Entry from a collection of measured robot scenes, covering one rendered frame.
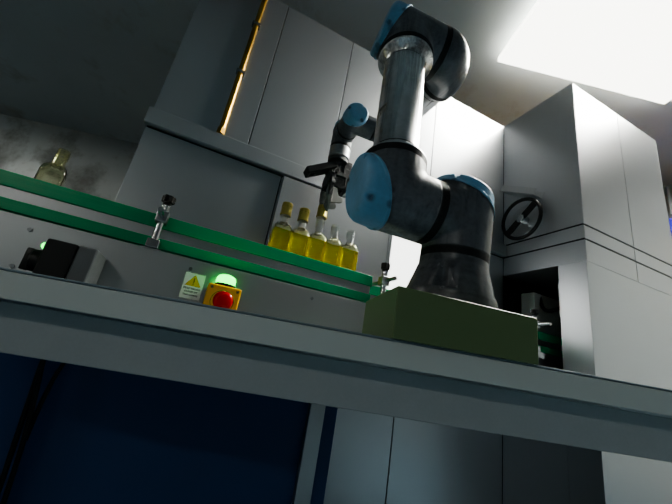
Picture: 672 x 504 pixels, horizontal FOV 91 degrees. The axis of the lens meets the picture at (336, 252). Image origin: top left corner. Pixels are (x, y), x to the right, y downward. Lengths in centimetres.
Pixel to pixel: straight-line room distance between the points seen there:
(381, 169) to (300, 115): 96
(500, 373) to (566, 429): 15
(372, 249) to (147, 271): 80
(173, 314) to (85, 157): 456
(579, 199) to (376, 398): 139
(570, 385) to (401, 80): 57
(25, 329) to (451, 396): 56
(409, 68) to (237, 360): 60
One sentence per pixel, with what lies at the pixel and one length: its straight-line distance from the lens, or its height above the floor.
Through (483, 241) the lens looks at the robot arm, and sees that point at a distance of 59.
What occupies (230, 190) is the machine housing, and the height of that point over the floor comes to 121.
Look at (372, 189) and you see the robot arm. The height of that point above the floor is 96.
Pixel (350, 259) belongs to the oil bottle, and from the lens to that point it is 108.
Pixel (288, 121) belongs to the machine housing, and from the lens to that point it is 142.
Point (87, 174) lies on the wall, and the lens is 484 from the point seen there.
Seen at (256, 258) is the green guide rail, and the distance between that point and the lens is 87.
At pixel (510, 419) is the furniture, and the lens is 58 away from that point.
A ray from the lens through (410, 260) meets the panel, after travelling 140.
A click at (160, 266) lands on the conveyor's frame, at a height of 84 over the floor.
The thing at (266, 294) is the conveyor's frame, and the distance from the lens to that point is 84.
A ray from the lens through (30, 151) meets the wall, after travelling 529.
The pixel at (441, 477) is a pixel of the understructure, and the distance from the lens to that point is 154.
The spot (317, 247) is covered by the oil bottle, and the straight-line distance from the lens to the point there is 104.
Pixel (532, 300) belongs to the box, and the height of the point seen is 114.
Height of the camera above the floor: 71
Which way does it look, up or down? 18 degrees up
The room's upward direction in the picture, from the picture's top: 10 degrees clockwise
